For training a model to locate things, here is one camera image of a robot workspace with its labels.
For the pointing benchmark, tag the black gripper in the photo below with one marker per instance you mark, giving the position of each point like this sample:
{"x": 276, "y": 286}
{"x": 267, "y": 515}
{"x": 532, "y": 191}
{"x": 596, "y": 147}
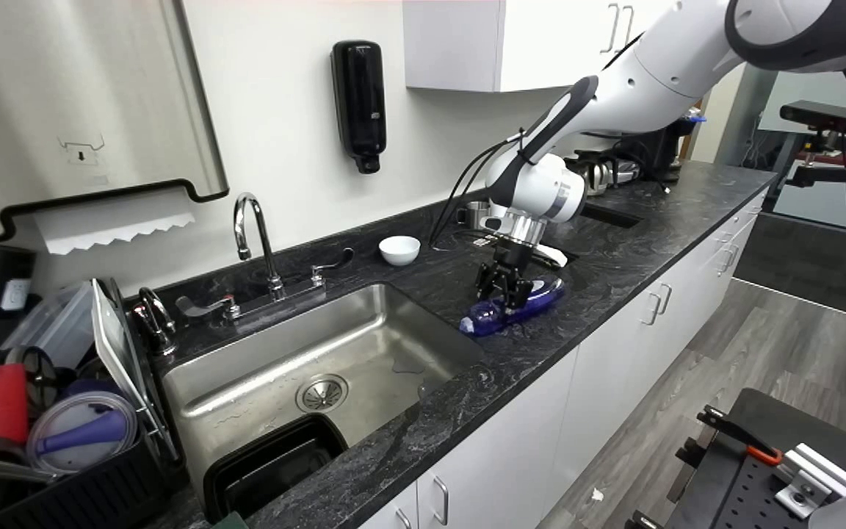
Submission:
{"x": 504, "y": 274}

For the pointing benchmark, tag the blue dish soap bottle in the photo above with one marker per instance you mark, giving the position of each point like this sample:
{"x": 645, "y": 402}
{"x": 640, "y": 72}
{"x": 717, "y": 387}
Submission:
{"x": 499, "y": 312}

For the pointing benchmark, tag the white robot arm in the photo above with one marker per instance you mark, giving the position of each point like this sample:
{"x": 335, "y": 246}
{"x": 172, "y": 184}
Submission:
{"x": 655, "y": 81}

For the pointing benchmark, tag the black dish rack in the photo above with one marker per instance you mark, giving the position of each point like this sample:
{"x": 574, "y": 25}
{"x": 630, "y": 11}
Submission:
{"x": 97, "y": 452}

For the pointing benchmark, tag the white ceramic bowl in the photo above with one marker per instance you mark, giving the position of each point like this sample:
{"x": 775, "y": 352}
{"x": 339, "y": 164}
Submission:
{"x": 396, "y": 252}

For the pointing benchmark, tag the stainless steel sink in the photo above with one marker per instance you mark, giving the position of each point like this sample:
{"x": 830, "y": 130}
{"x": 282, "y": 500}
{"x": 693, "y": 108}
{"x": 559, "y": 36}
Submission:
{"x": 357, "y": 359}

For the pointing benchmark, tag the coffee maker with carafe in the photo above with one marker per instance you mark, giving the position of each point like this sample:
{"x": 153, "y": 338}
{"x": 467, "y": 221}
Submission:
{"x": 605, "y": 171}

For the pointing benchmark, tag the white lower cabinets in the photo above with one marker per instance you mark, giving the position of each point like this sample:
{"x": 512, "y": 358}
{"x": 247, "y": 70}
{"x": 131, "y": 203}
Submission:
{"x": 518, "y": 466}

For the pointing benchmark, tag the chrome sink faucet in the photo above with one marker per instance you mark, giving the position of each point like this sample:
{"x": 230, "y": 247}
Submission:
{"x": 264, "y": 288}

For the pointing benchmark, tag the white upper cabinet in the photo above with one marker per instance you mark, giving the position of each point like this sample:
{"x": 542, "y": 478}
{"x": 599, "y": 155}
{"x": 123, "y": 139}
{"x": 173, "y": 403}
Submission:
{"x": 515, "y": 46}

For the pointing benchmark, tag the black tool cart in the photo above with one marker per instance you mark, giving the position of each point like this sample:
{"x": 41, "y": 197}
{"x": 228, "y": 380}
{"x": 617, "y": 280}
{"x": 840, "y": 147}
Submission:
{"x": 765, "y": 466}

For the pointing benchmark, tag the black sink tray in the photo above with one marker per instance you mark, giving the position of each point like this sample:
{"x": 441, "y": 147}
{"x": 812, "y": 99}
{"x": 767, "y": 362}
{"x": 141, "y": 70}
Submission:
{"x": 264, "y": 469}

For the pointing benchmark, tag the steel paper towel dispenser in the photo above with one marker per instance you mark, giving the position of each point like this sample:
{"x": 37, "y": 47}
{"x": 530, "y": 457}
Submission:
{"x": 101, "y": 99}

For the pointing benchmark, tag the black wall soap dispenser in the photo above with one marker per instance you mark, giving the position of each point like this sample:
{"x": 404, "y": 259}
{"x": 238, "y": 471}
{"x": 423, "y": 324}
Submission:
{"x": 358, "y": 99}

